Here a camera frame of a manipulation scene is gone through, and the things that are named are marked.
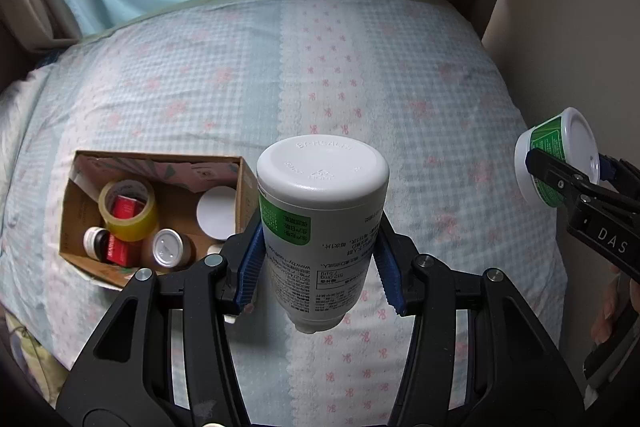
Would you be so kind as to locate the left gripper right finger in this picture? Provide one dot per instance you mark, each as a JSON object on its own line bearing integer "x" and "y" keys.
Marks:
{"x": 516, "y": 376}

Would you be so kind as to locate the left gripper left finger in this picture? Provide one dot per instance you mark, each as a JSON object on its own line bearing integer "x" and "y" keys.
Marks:
{"x": 123, "y": 375}

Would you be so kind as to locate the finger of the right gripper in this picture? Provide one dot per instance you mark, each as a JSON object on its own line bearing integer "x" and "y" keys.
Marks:
{"x": 556, "y": 183}
{"x": 607, "y": 168}

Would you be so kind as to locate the white black-capped cream jar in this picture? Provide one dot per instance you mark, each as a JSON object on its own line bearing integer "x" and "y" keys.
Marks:
{"x": 95, "y": 241}

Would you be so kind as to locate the white green-label bottle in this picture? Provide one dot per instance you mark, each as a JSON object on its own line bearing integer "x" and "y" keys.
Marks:
{"x": 321, "y": 199}

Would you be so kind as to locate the person's right hand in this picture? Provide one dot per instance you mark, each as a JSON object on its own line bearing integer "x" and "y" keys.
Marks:
{"x": 601, "y": 328}

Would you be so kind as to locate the red Marlboro cigarette pack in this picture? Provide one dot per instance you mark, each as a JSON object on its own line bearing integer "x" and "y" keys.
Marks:
{"x": 122, "y": 250}

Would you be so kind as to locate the brown jar silver lid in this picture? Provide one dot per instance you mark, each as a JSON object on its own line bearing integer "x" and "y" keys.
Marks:
{"x": 167, "y": 249}

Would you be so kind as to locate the yellow tape roll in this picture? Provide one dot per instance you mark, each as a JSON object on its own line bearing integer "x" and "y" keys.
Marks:
{"x": 146, "y": 220}

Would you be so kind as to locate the beige jar white lid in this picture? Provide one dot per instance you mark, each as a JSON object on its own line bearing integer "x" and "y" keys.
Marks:
{"x": 215, "y": 212}

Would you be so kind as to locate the beige left curtain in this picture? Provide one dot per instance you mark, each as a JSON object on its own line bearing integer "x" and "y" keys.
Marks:
{"x": 40, "y": 25}

